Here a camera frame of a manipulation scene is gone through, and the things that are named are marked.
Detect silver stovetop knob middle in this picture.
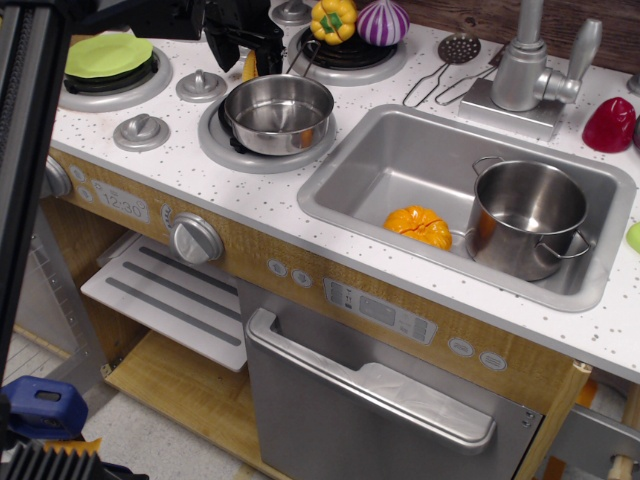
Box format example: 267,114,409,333
176,69,227,103

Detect metal wire spatula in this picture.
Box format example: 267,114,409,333
435,45,506,106

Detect green toy at edge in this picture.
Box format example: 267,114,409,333
625,222,640,253

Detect red toy pepper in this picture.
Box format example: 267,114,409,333
582,97,636,153

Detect blue clamp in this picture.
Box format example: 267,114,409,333
1,376,149,479

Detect back right stove burner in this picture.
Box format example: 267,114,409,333
288,27,408,87

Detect open oven door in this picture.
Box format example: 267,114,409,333
4,213,107,394

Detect small steel frying pan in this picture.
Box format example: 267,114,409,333
222,39,335,157

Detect silver toy faucet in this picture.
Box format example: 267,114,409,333
458,1,603,141

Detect front right stove burner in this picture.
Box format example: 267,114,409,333
198,97,336,174

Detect silver dishwasher door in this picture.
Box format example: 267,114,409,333
239,281,542,479

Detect white oven rack shelf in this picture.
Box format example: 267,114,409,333
81,234,247,372

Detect yellow toy corn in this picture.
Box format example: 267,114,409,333
242,50,259,82

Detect steel pot with handles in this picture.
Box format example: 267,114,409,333
465,156,591,281

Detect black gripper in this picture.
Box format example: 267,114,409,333
204,0,284,76

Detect yellow toy bell pepper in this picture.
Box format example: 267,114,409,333
310,0,358,46

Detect green plastic plate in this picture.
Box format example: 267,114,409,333
64,33,153,79

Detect purple toy onion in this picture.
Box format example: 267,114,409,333
356,0,410,47

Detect front left stove burner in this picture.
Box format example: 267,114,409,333
58,47,173,113

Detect silver stovetop knob front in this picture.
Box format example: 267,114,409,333
113,114,170,152

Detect silver oven knob left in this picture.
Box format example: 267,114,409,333
40,156,72,198

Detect stove burner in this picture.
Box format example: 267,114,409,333
288,27,408,87
198,97,336,174
58,47,173,113

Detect silver oven knob right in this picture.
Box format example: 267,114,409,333
169,212,224,265

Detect silver oven knob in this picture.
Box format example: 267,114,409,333
169,212,224,265
40,156,72,198

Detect orange toy pumpkin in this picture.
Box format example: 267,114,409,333
383,205,453,251

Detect metal slotted spoon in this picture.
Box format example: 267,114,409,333
402,32,481,108

